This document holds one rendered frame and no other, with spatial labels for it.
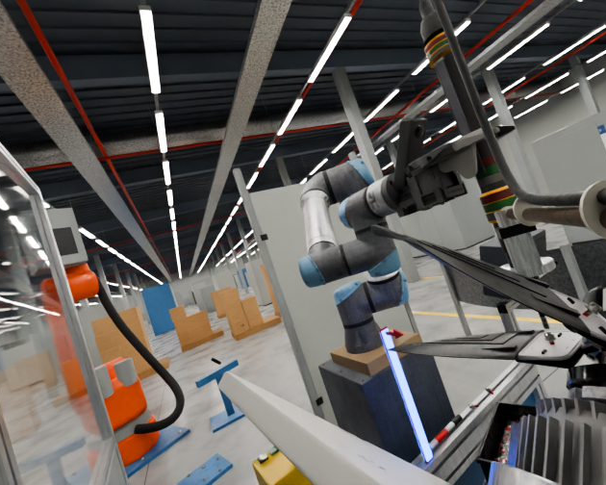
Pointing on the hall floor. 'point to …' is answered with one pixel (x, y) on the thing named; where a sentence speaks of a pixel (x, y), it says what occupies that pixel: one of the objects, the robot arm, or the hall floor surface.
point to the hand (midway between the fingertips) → (494, 128)
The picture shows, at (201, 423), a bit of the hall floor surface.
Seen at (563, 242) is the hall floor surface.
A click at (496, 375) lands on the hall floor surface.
